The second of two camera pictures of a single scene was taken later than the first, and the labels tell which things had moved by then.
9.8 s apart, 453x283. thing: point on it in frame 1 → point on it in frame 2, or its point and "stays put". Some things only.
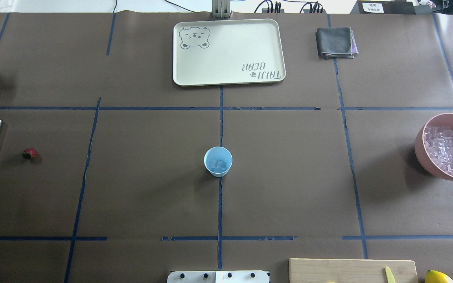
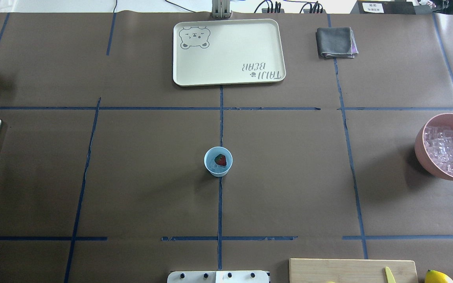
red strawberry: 29,153 → 220,159
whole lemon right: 432,276 stays put
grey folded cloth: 336,42 stays put
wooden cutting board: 318,270 stays put
